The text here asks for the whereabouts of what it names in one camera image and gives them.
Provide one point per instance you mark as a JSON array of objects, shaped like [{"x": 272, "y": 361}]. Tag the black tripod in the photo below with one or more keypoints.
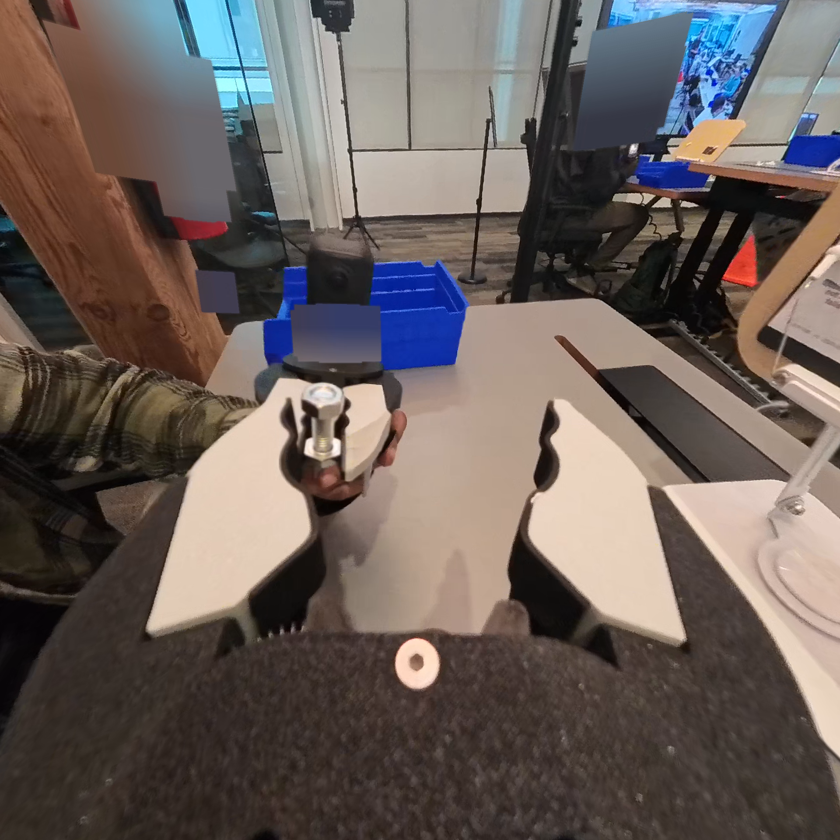
[{"x": 333, "y": 13}]

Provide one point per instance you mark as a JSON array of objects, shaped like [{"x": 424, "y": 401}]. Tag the black microphone stand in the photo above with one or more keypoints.
[{"x": 472, "y": 277}]

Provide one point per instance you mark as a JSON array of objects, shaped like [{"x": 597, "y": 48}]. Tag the person's left forearm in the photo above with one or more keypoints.
[{"x": 131, "y": 407}]

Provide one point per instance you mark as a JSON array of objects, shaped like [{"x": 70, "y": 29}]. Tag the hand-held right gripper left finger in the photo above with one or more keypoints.
[{"x": 229, "y": 525}]

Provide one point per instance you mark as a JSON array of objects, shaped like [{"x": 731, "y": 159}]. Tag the orange traffic cone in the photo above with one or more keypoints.
[{"x": 741, "y": 266}]

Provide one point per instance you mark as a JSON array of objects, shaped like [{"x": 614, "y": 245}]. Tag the blue plastic bin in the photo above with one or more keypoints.
[{"x": 426, "y": 328}]

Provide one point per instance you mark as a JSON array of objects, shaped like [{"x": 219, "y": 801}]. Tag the steel hex bolt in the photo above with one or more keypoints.
[{"x": 323, "y": 430}]

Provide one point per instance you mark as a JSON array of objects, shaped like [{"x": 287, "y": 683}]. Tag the white stand base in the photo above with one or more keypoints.
[{"x": 722, "y": 525}]

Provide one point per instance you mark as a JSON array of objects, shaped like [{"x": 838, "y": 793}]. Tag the small blue bin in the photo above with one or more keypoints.
[
  {"x": 810, "y": 151},
  {"x": 663, "y": 174}
]

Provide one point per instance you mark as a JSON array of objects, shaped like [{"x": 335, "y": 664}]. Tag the grey office chair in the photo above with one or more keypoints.
[{"x": 262, "y": 253}]

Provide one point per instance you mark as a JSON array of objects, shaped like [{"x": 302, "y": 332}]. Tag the black metal frame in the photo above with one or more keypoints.
[{"x": 539, "y": 197}]

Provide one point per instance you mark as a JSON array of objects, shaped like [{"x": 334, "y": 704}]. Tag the tan board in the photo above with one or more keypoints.
[{"x": 712, "y": 139}]

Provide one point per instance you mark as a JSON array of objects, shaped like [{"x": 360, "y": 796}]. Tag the wooden office desk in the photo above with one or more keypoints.
[{"x": 761, "y": 174}]

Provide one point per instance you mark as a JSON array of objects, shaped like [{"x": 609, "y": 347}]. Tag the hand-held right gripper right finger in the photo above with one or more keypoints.
[{"x": 604, "y": 544}]

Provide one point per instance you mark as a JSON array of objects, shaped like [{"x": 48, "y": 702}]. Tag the wall screen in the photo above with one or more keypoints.
[{"x": 722, "y": 65}]

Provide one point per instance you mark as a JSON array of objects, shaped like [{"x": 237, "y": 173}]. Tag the dark backpack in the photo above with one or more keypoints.
[{"x": 649, "y": 275}]

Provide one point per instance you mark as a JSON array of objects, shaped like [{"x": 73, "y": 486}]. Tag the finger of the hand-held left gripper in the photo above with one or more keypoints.
[
  {"x": 285, "y": 387},
  {"x": 367, "y": 426}
]

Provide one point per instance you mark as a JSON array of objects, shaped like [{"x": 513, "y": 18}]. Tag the person's left hand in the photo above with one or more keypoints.
[{"x": 341, "y": 489}]

